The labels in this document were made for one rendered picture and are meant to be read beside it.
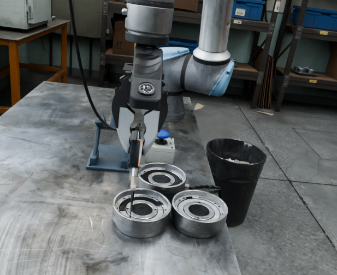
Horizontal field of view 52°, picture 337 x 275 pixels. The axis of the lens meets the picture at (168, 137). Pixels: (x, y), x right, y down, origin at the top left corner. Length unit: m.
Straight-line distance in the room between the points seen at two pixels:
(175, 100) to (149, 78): 0.63
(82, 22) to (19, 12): 1.72
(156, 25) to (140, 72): 0.08
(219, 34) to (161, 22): 0.51
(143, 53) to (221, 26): 0.52
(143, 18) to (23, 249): 0.40
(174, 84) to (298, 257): 1.26
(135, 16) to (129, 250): 0.37
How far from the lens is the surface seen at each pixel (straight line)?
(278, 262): 1.97
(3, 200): 0.73
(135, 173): 0.62
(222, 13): 1.04
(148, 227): 0.61
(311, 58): 5.09
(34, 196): 0.74
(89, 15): 4.44
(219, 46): 1.07
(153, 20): 0.56
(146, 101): 0.50
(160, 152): 0.85
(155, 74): 0.53
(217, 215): 0.67
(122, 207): 0.65
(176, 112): 1.18
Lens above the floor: 1.20
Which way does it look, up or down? 23 degrees down
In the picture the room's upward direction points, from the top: 8 degrees clockwise
